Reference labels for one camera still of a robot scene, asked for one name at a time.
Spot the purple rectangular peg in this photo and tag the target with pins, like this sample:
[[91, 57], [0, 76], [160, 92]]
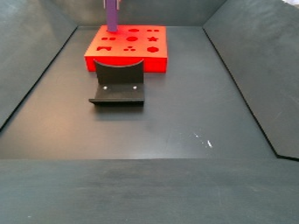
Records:
[[111, 8]]

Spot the black curved holder stand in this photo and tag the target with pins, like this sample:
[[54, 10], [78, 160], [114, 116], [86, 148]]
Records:
[[120, 84]]

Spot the red shape-sorting block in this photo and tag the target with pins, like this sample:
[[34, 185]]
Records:
[[132, 43]]

